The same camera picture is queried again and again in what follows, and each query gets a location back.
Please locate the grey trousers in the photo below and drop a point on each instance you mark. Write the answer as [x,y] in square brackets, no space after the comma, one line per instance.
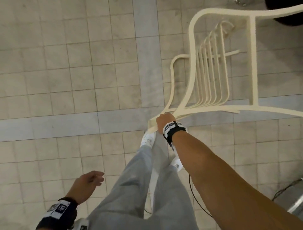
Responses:
[123,189]

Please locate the cream slatted chair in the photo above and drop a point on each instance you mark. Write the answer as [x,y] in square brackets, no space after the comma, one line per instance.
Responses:
[253,59]

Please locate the person's right hand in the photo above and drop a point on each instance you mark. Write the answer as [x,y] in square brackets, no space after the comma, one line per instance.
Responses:
[165,118]

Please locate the black left wrist camera band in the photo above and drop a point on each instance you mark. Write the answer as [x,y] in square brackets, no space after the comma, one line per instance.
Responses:
[59,213]

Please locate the person's right forearm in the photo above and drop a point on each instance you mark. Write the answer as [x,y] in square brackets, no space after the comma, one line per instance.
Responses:
[225,184]

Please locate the white sneaker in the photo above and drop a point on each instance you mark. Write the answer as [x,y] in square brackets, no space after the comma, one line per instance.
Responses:
[148,139]

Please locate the metal floor rail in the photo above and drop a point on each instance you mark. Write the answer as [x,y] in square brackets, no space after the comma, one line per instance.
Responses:
[294,203]

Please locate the person's left hand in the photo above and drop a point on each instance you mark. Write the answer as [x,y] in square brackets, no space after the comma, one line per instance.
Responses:
[82,187]

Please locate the black round table base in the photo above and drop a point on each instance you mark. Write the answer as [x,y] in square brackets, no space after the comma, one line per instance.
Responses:
[288,17]

